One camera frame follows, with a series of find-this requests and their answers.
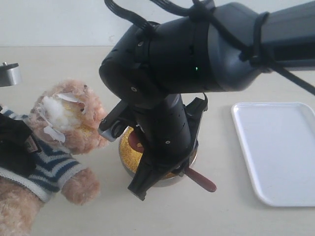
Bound brown wooden spoon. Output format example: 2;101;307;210
128;130;217;194

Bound metal bowl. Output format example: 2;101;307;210
118;126;199;188

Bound white rectangular plastic tray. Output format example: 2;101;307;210
231;102;315;207

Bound yellow millet grains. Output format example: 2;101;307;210
119;129;178;179

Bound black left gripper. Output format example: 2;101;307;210
0;114;35;176

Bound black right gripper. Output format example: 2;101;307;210
99;18;215;167

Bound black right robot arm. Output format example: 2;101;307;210
98;0;315;200

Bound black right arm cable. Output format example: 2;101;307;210
104;0;315;96

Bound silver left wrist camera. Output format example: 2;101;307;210
0;62;22;87

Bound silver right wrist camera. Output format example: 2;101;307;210
97;100;128;143

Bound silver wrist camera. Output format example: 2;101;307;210
0;62;22;87
97;100;128;143

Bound tan teddy bear striped shirt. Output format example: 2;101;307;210
0;78;109;236

